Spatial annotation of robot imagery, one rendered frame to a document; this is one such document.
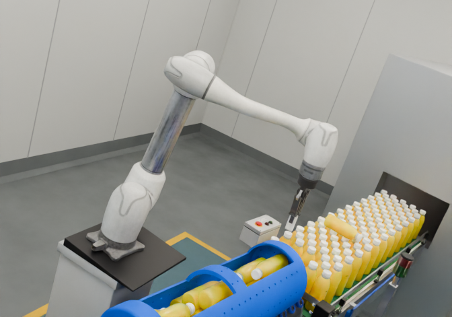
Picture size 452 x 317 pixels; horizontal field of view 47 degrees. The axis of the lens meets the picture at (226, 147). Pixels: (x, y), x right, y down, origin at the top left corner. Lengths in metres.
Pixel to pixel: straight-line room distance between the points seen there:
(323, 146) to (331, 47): 4.59
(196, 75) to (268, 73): 4.88
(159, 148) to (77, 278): 0.62
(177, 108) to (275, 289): 0.80
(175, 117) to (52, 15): 2.59
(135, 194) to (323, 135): 0.76
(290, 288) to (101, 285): 0.74
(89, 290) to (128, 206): 0.38
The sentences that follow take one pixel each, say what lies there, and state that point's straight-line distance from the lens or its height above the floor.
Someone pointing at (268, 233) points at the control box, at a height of 1.07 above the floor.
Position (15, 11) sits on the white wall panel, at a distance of 4.32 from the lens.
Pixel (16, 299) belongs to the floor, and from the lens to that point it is 3.54.
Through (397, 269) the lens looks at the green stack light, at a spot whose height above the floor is 1.19.
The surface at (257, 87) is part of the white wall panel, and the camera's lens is 6.82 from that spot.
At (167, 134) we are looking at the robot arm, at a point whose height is 1.51.
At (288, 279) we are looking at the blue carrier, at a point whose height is 1.18.
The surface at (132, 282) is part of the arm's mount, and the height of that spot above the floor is 1.01.
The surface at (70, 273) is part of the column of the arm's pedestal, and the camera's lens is 2.26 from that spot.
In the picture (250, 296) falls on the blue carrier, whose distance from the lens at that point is 1.89.
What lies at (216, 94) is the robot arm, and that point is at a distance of 1.91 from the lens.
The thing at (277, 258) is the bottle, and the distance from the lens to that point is 2.19.
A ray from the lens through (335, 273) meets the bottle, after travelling 2.55.
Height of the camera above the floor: 2.20
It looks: 18 degrees down
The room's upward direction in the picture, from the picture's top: 18 degrees clockwise
